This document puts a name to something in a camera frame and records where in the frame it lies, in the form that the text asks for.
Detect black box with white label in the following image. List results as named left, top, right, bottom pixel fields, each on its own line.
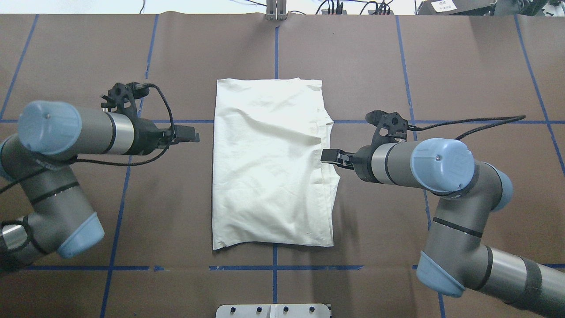
left=416, top=0, right=497, bottom=16

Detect aluminium frame post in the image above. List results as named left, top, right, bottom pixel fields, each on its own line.
left=266, top=0, right=288, bottom=21

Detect cream long sleeve cat shirt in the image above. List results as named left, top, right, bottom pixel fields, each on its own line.
left=212, top=78, right=340, bottom=251

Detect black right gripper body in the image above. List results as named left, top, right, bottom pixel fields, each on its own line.
left=348, top=146, right=376, bottom=183

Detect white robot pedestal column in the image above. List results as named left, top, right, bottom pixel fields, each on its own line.
left=215, top=303, right=333, bottom=318

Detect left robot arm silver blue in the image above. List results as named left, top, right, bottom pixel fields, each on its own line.
left=1, top=100, right=200, bottom=274

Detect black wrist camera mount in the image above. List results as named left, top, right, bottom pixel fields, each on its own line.
left=365, top=110, right=418, bottom=150
left=100, top=82, right=149, bottom=118

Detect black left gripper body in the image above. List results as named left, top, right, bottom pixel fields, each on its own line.
left=130, top=117, right=175, bottom=155

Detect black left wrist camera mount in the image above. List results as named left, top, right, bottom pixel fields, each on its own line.
left=100, top=82, right=149, bottom=118

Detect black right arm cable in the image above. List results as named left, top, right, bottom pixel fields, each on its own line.
left=408, top=115, right=527, bottom=141

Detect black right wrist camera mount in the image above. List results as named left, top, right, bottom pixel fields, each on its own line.
left=365, top=110, right=418, bottom=150

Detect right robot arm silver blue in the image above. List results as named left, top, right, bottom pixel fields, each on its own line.
left=321, top=138, right=565, bottom=318

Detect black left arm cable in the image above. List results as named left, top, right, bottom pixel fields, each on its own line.
left=0, top=83, right=176, bottom=195

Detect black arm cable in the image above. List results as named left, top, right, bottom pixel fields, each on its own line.
left=408, top=115, right=527, bottom=141
left=0, top=83, right=176, bottom=195

